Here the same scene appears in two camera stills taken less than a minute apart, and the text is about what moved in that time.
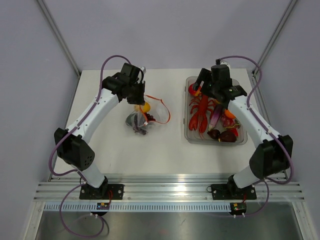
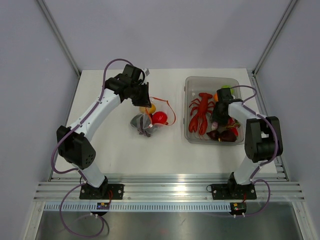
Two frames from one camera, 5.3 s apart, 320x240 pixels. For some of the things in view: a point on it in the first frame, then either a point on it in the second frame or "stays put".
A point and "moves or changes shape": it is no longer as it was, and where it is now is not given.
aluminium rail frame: [63, 187] stays put
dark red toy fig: [214, 133] stays put
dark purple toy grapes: [141, 130] to [149, 131]
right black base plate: [231, 191] stays put
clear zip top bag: [153, 111] moves or changes shape
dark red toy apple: [227, 136] stays put
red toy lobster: [201, 107] stays put
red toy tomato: [196, 93] to [159, 117]
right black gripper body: [209, 89] to [217, 116]
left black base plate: [105, 191] stays put
